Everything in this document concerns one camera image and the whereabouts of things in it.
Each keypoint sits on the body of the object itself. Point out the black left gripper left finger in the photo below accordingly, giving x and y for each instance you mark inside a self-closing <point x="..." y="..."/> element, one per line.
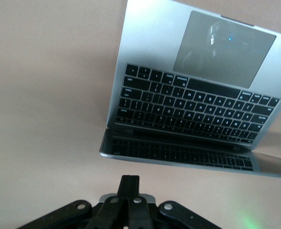
<point x="121" y="210"/>

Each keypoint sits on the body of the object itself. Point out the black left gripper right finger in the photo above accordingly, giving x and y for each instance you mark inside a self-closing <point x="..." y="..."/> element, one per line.
<point x="140" y="212"/>

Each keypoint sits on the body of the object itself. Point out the grey laptop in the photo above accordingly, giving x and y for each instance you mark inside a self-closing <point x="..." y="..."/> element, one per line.
<point x="154" y="47"/>

